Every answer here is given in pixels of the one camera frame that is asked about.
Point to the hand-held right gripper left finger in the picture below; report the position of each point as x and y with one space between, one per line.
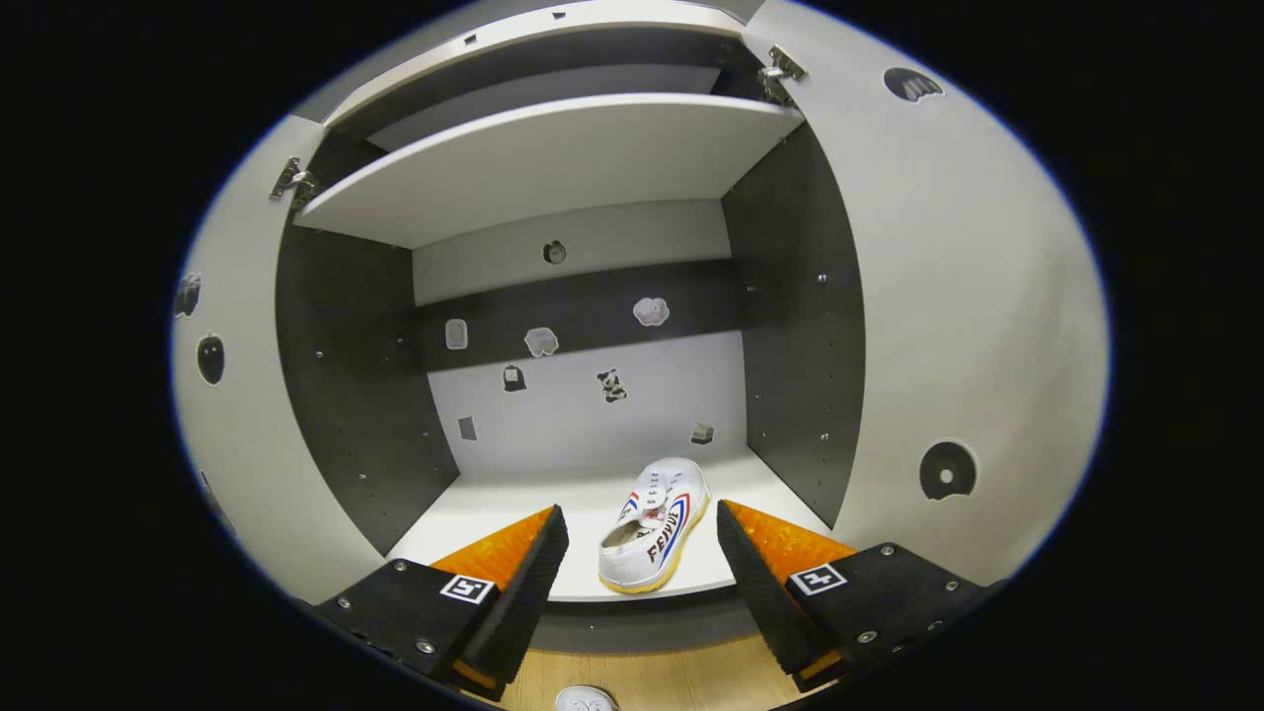
523 602

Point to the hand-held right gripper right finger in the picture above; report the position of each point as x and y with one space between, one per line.
760 602

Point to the white canvas shoe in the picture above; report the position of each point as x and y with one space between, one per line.
585 701
652 553

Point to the white and grey shoe cabinet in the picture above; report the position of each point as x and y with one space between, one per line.
573 405

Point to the white cabinet door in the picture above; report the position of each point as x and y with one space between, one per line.
968 296
257 464

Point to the white cabinet shelf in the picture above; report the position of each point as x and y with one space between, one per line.
553 163

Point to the metal door hinge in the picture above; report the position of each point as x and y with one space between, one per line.
293 183
780 71

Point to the white cabinet drawer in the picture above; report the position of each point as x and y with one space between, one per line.
513 49

